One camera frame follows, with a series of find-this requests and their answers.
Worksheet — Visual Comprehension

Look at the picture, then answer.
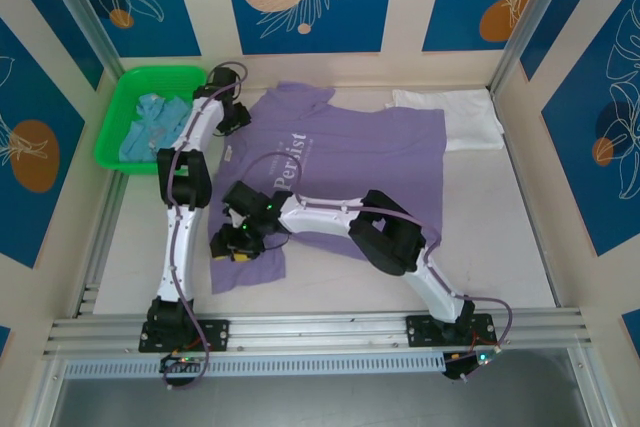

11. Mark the purple t-shirt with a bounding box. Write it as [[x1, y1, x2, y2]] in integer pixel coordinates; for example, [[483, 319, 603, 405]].
[[209, 80, 447, 296]]

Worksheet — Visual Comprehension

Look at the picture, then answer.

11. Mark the white t-shirt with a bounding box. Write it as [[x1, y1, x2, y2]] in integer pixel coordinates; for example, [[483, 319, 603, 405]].
[[384, 88, 505, 153]]

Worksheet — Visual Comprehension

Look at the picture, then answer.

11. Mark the light blue t-shirt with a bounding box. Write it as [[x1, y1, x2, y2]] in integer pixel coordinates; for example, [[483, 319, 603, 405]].
[[118, 92, 194, 164]]

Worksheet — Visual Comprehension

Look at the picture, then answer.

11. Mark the green plastic basket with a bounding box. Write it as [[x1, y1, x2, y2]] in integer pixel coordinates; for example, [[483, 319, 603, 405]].
[[94, 65, 209, 176]]

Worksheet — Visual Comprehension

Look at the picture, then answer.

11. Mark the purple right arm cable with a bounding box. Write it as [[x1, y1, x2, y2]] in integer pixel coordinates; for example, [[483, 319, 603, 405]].
[[238, 152, 515, 378]]

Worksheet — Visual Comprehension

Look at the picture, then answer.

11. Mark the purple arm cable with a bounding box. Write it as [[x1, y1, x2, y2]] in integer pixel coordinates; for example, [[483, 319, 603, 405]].
[[238, 152, 515, 378], [158, 60, 250, 392]]

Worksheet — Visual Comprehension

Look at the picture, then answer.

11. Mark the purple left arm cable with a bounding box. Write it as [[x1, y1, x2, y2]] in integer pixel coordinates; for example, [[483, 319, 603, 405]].
[[158, 60, 250, 392]]

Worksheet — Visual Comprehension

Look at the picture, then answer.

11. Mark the aluminium frame rail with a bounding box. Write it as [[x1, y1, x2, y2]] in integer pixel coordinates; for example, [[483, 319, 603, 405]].
[[42, 310, 586, 361]]

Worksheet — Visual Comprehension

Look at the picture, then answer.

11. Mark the blue floral wall panel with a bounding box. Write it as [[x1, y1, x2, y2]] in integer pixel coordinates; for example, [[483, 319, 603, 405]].
[[519, 0, 614, 81], [542, 0, 640, 258], [0, 16, 86, 268], [221, 0, 399, 55], [0, 0, 104, 91], [52, 0, 201, 58], [422, 0, 556, 53]]

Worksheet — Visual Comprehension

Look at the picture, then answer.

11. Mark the grey slotted cable duct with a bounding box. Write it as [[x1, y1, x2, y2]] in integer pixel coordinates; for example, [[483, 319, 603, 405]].
[[62, 352, 449, 379]]

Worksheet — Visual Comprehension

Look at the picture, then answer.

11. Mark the aluminium side rail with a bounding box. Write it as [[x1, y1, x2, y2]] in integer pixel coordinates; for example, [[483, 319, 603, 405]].
[[73, 166, 129, 319]]

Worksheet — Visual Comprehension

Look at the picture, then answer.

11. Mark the aluminium frame post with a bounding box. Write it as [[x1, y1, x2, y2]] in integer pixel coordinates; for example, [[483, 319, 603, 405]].
[[489, 0, 576, 96], [34, 0, 126, 81]]

